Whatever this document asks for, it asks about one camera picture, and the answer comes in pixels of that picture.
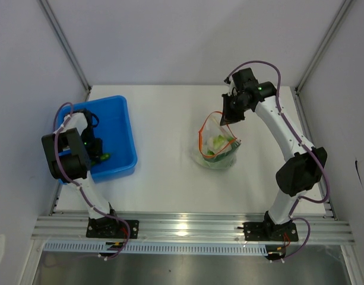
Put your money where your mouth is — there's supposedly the green chili pepper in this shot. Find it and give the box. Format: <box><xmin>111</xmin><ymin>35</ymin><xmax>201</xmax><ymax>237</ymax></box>
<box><xmin>91</xmin><ymin>153</ymin><xmax>111</xmax><ymax>166</ymax></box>

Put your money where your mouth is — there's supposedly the clear zip top bag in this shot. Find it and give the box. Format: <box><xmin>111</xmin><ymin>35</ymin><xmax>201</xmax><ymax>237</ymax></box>
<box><xmin>191</xmin><ymin>111</ymin><xmax>242</xmax><ymax>170</ymax></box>

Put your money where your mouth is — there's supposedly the green lettuce leaf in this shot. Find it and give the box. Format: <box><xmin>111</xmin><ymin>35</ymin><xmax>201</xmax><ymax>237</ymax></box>
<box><xmin>197</xmin><ymin>140</ymin><xmax>241</xmax><ymax>170</ymax></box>

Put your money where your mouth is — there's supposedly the white cauliflower with leaves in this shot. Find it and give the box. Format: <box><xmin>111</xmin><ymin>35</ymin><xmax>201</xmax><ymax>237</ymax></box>
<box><xmin>207</xmin><ymin>135</ymin><xmax>227</xmax><ymax>156</ymax></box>

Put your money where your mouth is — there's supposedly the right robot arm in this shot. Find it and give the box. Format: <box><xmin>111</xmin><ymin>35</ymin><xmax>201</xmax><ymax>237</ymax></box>
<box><xmin>220</xmin><ymin>68</ymin><xmax>327</xmax><ymax>240</ymax></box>

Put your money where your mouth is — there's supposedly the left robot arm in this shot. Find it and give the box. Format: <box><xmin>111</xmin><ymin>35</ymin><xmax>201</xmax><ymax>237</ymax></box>
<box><xmin>42</xmin><ymin>109</ymin><xmax>121</xmax><ymax>238</ymax></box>

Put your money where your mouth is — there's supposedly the blue plastic bin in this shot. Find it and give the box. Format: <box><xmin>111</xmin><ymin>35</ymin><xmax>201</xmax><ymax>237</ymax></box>
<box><xmin>55</xmin><ymin>94</ymin><xmax>139</xmax><ymax>185</ymax></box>

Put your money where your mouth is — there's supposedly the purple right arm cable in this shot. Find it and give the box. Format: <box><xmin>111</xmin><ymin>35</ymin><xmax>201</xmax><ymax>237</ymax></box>
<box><xmin>224</xmin><ymin>61</ymin><xmax>331</xmax><ymax>264</ymax></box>

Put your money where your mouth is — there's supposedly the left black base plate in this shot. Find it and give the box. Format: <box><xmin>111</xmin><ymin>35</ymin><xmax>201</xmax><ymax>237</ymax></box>
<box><xmin>86</xmin><ymin>217</ymin><xmax>128</xmax><ymax>239</ymax></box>

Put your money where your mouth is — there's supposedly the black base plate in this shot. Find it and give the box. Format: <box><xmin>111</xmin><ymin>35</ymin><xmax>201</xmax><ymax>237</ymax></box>
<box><xmin>86</xmin><ymin>217</ymin><xmax>128</xmax><ymax>239</ymax></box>
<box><xmin>238</xmin><ymin>221</ymin><xmax>299</xmax><ymax>242</ymax></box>

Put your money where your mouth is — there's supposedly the right aluminium frame post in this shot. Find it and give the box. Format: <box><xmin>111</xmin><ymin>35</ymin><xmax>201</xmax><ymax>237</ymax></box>
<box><xmin>297</xmin><ymin>1</ymin><xmax>364</xmax><ymax>222</ymax></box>

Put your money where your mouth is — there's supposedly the aluminium frame post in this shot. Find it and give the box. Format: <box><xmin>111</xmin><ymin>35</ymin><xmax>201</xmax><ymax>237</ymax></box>
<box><xmin>37</xmin><ymin>0</ymin><xmax>92</xmax><ymax>102</ymax></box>
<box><xmin>297</xmin><ymin>1</ymin><xmax>364</xmax><ymax>222</ymax></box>

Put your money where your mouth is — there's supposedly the white slotted cable duct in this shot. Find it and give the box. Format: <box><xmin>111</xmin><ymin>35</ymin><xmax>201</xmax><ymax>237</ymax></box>
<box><xmin>44</xmin><ymin>241</ymin><xmax>267</xmax><ymax>256</ymax></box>

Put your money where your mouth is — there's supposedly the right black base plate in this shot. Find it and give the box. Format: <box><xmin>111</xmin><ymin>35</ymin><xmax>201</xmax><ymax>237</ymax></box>
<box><xmin>238</xmin><ymin>221</ymin><xmax>299</xmax><ymax>242</ymax></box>

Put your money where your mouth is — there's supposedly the left aluminium frame post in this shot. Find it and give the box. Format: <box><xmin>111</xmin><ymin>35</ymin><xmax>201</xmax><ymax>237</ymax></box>
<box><xmin>37</xmin><ymin>0</ymin><xmax>92</xmax><ymax>102</ymax></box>

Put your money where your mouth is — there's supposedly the aluminium mounting rail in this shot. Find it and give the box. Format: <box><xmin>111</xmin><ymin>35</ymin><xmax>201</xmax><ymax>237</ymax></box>
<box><xmin>31</xmin><ymin>211</ymin><xmax>355</xmax><ymax>245</ymax></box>

